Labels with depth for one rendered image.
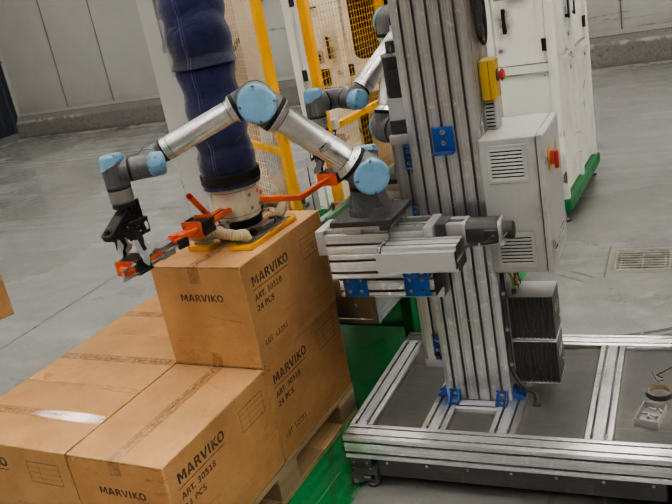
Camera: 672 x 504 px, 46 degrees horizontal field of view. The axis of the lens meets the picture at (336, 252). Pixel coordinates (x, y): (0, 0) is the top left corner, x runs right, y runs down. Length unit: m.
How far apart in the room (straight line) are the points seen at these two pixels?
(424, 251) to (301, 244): 0.70
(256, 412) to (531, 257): 1.09
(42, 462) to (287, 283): 1.04
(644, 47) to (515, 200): 9.12
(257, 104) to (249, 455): 1.22
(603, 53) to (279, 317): 9.27
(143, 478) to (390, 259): 1.02
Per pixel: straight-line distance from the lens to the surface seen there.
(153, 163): 2.46
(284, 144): 4.16
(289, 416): 3.04
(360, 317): 3.38
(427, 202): 2.78
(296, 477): 3.13
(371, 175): 2.46
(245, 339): 2.83
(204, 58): 2.82
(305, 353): 3.11
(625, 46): 11.68
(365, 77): 2.97
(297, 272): 3.03
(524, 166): 2.59
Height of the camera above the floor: 1.80
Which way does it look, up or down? 19 degrees down
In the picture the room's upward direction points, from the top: 11 degrees counter-clockwise
